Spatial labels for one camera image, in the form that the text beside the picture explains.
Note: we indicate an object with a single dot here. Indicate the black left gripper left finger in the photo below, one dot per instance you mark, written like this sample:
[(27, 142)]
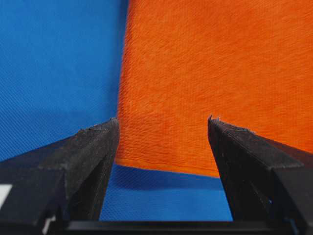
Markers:
[(65, 180)]

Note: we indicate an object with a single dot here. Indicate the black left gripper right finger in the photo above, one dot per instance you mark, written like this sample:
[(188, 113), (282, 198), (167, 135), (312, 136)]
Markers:
[(264, 181)]

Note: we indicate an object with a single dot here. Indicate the orange towel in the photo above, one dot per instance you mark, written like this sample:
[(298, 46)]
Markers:
[(247, 62)]

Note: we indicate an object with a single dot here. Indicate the blue table mat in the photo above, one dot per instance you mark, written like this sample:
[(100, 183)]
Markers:
[(60, 64)]

